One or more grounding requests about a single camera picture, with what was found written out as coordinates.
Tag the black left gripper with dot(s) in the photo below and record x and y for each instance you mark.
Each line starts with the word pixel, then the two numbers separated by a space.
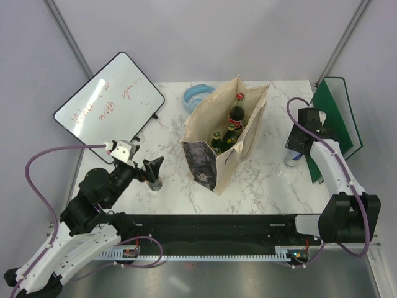
pixel 153 166

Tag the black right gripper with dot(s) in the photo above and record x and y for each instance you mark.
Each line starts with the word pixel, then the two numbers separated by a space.
pixel 291 141

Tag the silver Red Bull can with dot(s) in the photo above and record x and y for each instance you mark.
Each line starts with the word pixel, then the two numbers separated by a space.
pixel 292 158

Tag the black Schweppes drink can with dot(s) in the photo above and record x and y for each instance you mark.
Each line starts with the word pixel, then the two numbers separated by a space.
pixel 156 186

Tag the cream canvas Monet tote bag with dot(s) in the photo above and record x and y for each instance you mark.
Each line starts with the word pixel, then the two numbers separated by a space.
pixel 208 168

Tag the Coca-Cola glass bottle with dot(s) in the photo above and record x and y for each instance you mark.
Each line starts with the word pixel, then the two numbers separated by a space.
pixel 237 112

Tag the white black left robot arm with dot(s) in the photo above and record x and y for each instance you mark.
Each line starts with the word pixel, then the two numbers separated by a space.
pixel 83 231

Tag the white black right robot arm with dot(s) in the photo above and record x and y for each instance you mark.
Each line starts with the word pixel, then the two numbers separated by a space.
pixel 351 214

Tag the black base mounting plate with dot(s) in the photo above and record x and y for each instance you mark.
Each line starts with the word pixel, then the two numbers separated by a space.
pixel 217 231

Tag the white dry-erase board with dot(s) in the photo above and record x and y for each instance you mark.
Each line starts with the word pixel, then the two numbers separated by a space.
pixel 115 104

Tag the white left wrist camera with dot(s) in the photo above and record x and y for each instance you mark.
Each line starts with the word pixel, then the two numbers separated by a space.
pixel 122 150

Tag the green ring binder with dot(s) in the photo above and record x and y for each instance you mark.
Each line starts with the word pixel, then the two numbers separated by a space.
pixel 332 98

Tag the light blue slotted cable duct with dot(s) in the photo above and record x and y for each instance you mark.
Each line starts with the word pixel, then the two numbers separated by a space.
pixel 145 253

